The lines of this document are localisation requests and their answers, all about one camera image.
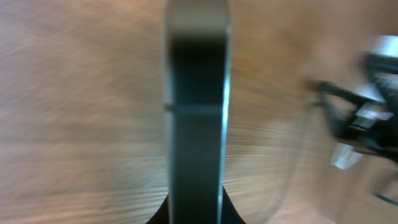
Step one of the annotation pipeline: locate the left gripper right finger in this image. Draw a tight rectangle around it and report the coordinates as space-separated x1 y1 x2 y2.
220 187 246 224

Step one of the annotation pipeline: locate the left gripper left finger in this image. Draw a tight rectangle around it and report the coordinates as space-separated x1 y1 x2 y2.
146 195 170 224

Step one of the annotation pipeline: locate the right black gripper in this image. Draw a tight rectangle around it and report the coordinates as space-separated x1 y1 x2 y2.
307 54 397 162

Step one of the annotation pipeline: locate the turquoise screen smartphone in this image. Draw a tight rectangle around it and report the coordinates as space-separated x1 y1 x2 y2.
163 0 231 223

